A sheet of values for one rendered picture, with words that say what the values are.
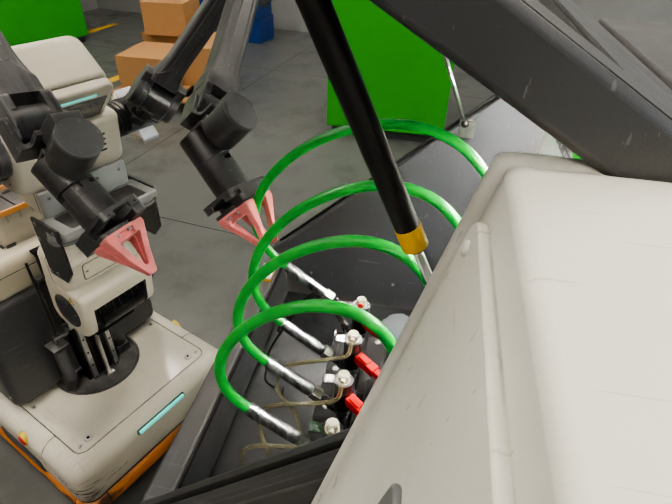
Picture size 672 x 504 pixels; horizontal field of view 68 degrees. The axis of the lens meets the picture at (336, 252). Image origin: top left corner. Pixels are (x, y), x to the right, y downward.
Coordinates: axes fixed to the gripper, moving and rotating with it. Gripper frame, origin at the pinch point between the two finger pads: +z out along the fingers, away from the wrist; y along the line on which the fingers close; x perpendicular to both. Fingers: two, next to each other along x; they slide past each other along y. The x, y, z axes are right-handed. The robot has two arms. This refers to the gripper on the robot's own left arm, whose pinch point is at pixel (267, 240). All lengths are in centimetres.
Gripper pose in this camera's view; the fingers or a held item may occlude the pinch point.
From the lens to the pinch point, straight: 78.6
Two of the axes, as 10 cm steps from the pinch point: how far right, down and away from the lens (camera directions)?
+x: -7.4, 4.5, 5.0
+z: 5.5, 8.3, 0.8
